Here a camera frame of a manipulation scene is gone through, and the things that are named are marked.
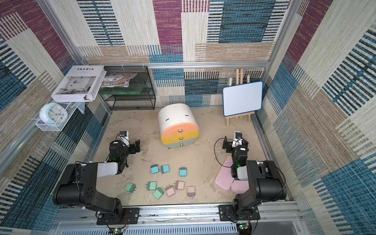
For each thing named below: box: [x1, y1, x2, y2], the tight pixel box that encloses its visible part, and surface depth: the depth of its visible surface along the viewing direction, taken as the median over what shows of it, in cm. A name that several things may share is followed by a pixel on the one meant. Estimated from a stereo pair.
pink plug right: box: [187, 185, 196, 197], surface depth 81 cm
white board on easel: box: [222, 68, 264, 127], surface depth 103 cm
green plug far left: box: [124, 182, 137, 193], surface depth 83 cm
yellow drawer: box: [161, 129, 200, 146], surface depth 89 cm
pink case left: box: [214, 155, 235, 191], surface depth 84 cm
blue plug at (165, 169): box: [160, 164, 170, 174], surface depth 89 cm
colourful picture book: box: [101, 72, 138, 88], surface depth 85 cm
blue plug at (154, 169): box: [150, 164, 159, 175], surface depth 89 cm
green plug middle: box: [144, 181, 158, 191], surface depth 83 cm
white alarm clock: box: [39, 102, 69, 125], surface depth 66 cm
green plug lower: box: [152, 187, 165, 200], surface depth 81 cm
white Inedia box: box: [50, 65, 107, 102], surface depth 76 cm
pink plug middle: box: [175, 180, 185, 190], surface depth 83 cm
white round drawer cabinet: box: [157, 102, 200, 149], surface depth 89 cm
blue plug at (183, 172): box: [179, 167, 188, 177], surface depth 88 cm
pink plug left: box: [164, 185, 175, 197], surface depth 82 cm
